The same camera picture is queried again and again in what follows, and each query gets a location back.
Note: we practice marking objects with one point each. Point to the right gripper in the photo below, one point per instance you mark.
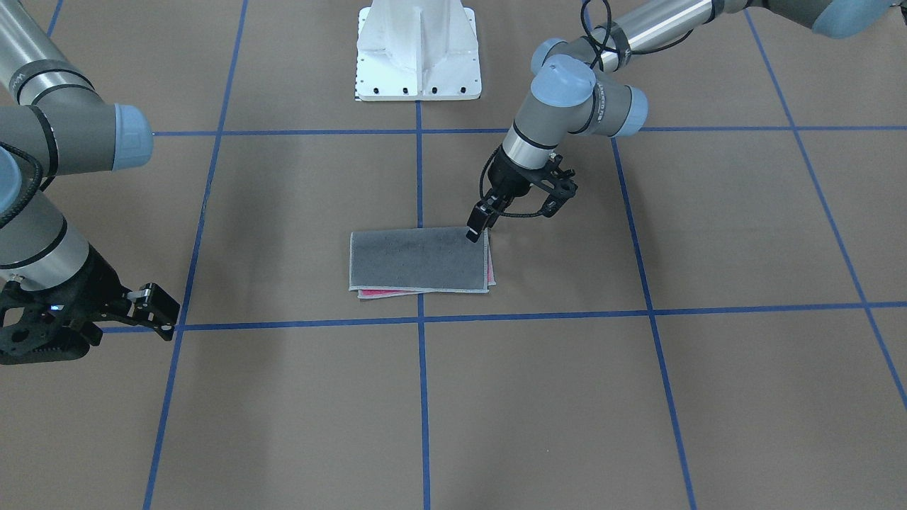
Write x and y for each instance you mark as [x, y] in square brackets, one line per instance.
[91, 281]

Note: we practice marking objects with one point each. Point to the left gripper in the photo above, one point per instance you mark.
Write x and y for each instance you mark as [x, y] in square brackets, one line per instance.
[509, 176]

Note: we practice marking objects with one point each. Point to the pink towel with grey edge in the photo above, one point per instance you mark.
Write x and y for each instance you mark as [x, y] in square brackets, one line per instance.
[420, 260]

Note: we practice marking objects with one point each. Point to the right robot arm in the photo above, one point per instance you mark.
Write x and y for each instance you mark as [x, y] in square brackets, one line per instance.
[60, 126]

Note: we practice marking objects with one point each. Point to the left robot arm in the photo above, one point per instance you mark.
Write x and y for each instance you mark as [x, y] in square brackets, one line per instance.
[573, 91]

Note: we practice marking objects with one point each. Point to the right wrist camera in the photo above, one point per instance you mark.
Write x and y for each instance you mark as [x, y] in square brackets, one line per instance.
[40, 328]

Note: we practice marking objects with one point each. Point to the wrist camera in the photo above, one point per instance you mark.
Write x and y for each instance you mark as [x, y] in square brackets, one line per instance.
[40, 328]
[556, 182]

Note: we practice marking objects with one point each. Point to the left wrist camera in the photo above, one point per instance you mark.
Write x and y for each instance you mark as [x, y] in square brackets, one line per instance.
[556, 182]

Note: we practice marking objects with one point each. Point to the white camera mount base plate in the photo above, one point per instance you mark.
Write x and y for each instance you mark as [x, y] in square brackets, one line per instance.
[417, 51]

